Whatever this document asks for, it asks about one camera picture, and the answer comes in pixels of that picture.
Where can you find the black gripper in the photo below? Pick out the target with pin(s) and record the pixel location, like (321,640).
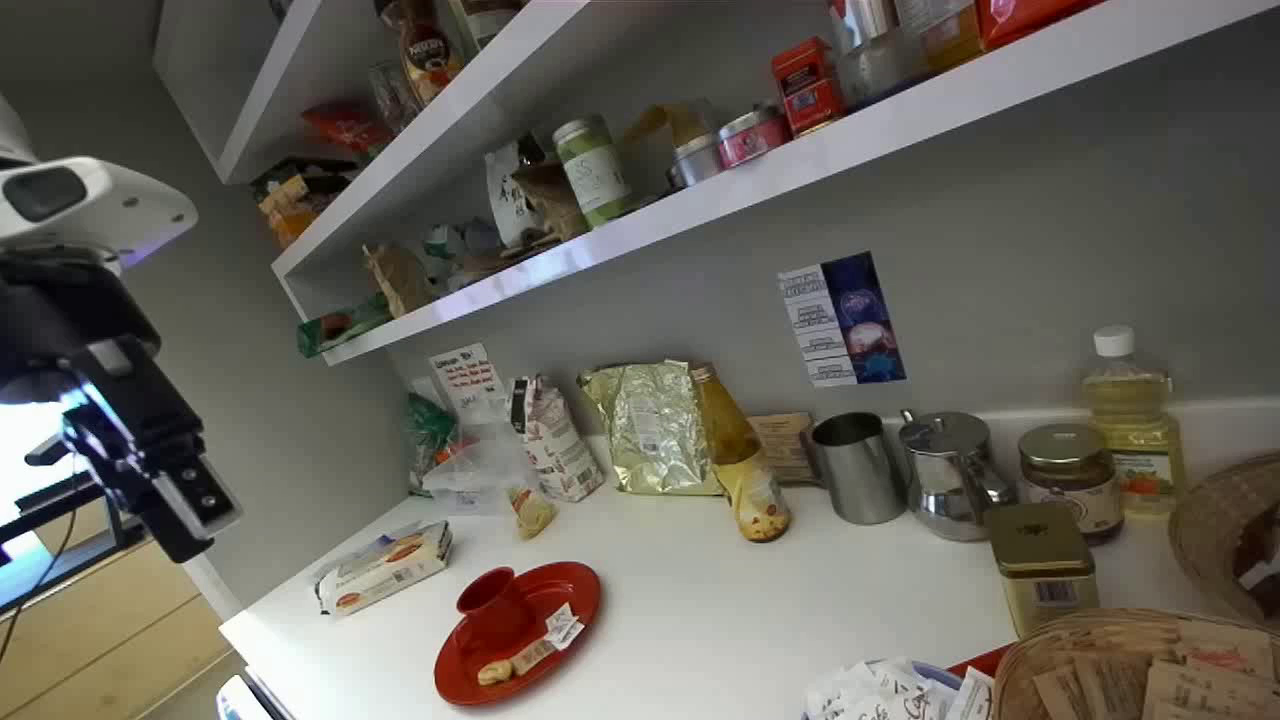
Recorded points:
(134,413)

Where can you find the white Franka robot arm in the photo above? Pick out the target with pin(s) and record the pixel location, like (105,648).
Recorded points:
(112,215)

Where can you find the stainless steel cup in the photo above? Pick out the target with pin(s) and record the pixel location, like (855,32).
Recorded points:
(857,465)

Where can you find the wooden drawer cabinet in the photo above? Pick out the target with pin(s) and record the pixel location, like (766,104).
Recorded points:
(95,640)

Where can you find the white butter carton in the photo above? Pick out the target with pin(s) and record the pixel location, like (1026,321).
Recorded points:
(387,567)

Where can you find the green plastic packets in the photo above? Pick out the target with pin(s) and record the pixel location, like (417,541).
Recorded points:
(343,326)

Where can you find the clear plastic cookie bag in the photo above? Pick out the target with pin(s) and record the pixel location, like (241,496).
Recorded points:
(467,465)

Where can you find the handwritten tea sign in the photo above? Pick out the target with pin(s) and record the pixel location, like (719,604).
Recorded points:
(471,380)

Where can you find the brown paper bag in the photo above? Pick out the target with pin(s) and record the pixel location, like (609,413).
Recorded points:
(396,278)

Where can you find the small tan cookie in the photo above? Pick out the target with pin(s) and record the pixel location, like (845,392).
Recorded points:
(496,670)

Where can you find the red round plate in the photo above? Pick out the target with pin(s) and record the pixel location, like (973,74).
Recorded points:
(533,665)

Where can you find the white tea bag packet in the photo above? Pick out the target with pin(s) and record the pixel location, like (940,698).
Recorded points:
(564,627)

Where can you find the orange snack packet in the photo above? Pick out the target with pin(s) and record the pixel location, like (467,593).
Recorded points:
(344,130)

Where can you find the white printed snack bag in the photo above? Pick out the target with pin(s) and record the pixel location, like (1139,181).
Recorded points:
(513,193)

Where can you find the gold foil bag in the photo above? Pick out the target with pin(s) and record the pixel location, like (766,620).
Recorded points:
(655,425)

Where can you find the yellow glass bottle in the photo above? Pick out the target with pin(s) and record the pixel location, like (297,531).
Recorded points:
(747,480)

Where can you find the tan paper pouch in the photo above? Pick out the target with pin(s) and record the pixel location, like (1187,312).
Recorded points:
(660,144)

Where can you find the silver tin can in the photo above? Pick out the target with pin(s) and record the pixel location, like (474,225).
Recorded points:
(692,161)

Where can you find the pink tin can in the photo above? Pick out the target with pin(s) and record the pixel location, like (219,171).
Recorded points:
(752,137)

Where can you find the pile of white sachets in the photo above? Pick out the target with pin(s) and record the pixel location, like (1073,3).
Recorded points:
(895,689)

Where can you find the red cardboard box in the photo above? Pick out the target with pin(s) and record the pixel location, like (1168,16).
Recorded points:
(806,86)

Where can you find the stainless steel teapot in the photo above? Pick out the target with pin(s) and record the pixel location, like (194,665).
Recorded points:
(949,474)

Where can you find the red serving tray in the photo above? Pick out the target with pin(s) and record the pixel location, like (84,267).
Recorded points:
(980,661)

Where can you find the tall glass jar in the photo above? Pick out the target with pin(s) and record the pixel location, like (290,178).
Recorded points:
(874,54)

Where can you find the gold tin box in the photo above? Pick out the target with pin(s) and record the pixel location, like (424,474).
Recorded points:
(1042,562)

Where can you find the glass jar gold lid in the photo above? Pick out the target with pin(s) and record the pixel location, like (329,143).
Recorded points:
(1071,480)

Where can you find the clear cooking oil bottle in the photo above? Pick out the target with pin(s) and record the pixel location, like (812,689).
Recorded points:
(1135,425)

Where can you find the wicker basket with packets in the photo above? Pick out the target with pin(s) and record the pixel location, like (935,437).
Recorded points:
(1146,665)

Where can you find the short white wall shelf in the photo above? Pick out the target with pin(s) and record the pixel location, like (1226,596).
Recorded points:
(264,92)

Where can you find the blue white wall poster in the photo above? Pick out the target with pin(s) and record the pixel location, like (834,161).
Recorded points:
(842,321)

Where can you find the long white wall shelf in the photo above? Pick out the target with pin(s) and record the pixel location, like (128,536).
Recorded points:
(825,152)

